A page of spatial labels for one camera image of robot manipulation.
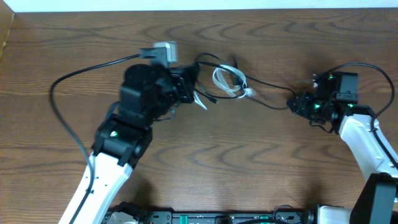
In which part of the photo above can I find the black USB cable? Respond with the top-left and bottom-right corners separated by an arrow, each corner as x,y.
194,52 -> 297,111

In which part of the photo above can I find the white USB cable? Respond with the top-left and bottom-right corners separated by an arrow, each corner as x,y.
192,63 -> 257,111

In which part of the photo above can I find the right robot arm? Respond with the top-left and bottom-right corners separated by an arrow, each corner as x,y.
287,72 -> 397,223

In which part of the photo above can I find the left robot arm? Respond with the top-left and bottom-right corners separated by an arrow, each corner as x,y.
60,63 -> 200,223

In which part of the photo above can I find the right camera black cable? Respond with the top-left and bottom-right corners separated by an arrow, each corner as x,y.
313,62 -> 398,162

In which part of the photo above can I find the camera black cable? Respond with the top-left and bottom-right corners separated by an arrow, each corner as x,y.
49,54 -> 141,224
313,62 -> 398,162

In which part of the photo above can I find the left camera black cable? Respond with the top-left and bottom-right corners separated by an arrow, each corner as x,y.
49,54 -> 141,224

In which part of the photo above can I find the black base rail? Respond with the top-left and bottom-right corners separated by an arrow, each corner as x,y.
102,203 -> 318,224

